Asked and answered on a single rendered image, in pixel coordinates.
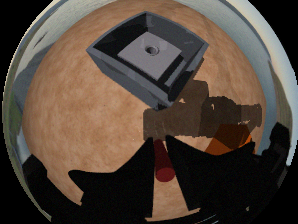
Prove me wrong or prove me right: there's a dark red peg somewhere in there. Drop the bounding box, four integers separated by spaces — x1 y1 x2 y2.
153 139 176 183

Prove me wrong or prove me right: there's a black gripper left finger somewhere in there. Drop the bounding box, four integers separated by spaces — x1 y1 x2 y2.
68 137 154 218

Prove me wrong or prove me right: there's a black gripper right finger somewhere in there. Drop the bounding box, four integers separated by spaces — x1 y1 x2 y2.
165 135 255 210

